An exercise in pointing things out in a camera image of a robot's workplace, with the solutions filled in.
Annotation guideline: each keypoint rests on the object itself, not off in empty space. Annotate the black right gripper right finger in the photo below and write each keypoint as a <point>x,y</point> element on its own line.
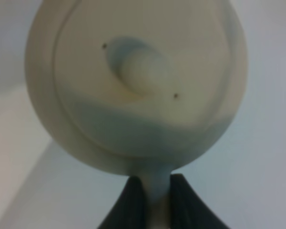
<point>187,210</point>

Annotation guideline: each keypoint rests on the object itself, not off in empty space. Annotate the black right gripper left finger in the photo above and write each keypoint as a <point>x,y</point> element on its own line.
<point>131,210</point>

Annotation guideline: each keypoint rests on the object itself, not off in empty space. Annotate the beige ceramic teapot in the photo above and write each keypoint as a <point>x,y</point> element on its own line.
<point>137,87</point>

